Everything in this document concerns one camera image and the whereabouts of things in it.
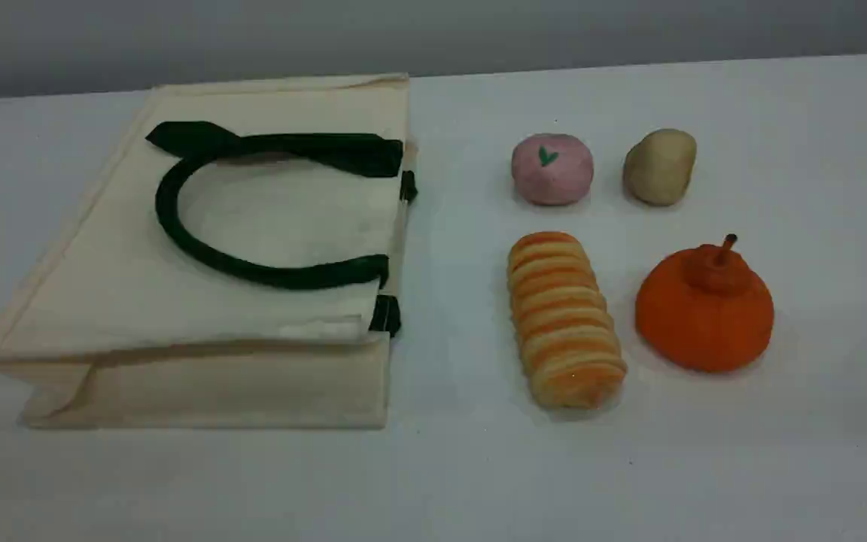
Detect pink toy peach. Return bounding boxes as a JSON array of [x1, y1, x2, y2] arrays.
[[510, 132, 595, 207]]

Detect orange toy fruit with stem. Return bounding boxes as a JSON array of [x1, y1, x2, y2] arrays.
[[634, 233, 775, 373]]

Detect white canvas bag green handles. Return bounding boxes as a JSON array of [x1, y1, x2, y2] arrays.
[[0, 72, 419, 431]]

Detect striped toy bread loaf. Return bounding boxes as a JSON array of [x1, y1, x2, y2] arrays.
[[507, 230, 628, 411]]

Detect beige toy potato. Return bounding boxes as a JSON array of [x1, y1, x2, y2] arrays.
[[622, 128, 698, 207]]

